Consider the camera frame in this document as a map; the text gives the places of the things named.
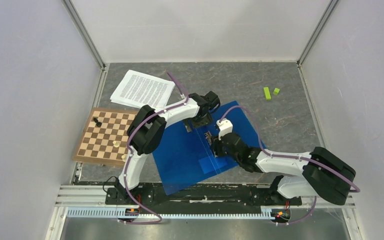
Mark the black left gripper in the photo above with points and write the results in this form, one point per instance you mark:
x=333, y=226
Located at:
x=205, y=121

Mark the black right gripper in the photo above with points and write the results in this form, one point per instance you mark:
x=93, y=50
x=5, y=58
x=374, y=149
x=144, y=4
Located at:
x=217, y=148

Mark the metal folder clip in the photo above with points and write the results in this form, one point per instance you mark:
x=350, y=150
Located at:
x=209, y=138

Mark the blue plastic folder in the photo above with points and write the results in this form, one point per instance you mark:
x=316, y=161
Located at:
x=185, y=158

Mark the wooden chessboard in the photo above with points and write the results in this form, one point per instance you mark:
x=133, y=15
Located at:
x=96, y=143

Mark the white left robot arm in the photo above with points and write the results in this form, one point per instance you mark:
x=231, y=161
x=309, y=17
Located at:
x=146, y=130

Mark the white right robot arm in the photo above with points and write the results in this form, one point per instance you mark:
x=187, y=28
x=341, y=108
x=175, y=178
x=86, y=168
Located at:
x=317, y=173

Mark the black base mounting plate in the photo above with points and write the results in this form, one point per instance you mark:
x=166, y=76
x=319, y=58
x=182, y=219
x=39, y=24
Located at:
x=211, y=198

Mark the white printed paper stack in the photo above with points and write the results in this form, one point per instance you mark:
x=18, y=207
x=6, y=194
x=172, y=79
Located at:
x=137, y=89

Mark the long green block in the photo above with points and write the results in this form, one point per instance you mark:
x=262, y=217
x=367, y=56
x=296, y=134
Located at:
x=267, y=93

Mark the white chess pawn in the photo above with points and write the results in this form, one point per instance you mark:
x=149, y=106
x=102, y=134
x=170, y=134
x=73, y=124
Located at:
x=116, y=144
x=124, y=157

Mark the small green cube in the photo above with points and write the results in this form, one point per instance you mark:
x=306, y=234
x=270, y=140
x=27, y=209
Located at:
x=276, y=91

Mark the black chess piece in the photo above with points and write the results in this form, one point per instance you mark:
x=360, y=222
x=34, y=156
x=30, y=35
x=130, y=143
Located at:
x=97, y=122

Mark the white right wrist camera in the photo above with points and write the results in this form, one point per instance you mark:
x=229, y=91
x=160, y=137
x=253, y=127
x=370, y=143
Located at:
x=225, y=126

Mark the white slotted cable duct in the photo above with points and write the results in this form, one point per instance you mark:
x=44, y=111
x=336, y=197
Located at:
x=122, y=213

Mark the aluminium frame rails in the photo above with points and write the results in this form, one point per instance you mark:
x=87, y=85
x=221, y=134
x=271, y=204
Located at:
x=87, y=201

